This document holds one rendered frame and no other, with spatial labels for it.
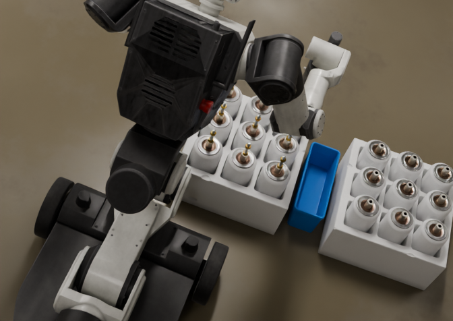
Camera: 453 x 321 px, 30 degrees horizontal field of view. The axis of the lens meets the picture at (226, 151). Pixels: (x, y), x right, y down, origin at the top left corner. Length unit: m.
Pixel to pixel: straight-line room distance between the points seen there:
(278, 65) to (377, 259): 1.07
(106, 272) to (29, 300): 0.27
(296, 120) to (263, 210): 0.68
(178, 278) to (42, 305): 0.41
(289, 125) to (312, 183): 0.89
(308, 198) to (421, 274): 0.47
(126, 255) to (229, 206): 0.57
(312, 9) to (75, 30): 1.00
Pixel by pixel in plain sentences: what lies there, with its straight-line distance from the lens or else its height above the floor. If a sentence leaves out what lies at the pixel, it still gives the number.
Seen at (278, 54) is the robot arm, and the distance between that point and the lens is 2.03.
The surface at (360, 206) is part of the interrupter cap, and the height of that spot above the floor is 0.25.
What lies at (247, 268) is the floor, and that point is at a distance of 2.83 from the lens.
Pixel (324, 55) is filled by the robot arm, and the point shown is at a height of 0.73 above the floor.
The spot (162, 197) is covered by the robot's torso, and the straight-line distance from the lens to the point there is 2.50.
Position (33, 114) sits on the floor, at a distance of 3.03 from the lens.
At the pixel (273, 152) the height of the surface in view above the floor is 0.23.
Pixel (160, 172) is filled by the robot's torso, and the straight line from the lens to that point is 2.03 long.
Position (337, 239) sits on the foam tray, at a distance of 2.83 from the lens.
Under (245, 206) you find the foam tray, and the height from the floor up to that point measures 0.11.
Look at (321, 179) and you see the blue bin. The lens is 3.08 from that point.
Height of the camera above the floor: 2.46
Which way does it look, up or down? 54 degrees down
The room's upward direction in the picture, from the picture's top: 21 degrees clockwise
